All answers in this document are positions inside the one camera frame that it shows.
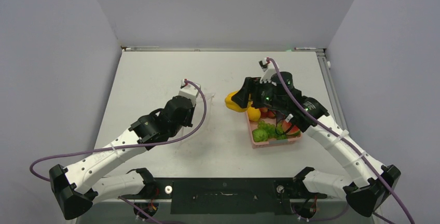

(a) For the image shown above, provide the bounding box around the green grape bunch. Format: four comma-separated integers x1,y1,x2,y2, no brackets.
257,121,287,140

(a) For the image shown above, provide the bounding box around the watermelon slice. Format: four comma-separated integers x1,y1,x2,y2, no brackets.
282,122,301,136

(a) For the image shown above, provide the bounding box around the yellow bell pepper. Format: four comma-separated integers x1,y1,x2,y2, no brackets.
225,91,252,113

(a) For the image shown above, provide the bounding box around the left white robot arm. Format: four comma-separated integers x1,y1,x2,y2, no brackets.
49,95,196,220

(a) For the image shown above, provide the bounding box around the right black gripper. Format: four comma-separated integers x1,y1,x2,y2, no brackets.
233,75,287,111

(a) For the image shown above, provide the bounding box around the green lettuce head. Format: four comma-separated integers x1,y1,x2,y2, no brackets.
252,129,269,143

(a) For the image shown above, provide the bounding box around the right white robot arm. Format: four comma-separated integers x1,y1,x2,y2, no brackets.
225,72,401,217

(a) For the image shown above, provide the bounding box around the yellow lemon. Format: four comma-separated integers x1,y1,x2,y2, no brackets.
246,107,261,122

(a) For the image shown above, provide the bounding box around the pink plastic basket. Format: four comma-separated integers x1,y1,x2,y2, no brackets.
244,111,303,148

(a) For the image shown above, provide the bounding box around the clear zip top bag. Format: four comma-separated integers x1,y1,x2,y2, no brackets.
174,92,215,150

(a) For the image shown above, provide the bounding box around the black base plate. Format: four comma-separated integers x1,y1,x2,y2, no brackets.
120,177,328,216

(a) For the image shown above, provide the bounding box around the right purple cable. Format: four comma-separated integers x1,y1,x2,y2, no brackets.
266,57,416,224

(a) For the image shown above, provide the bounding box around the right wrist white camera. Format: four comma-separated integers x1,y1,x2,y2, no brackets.
259,58,279,84

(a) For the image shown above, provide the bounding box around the aluminium table rail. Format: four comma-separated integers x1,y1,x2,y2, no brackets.
316,48,382,203

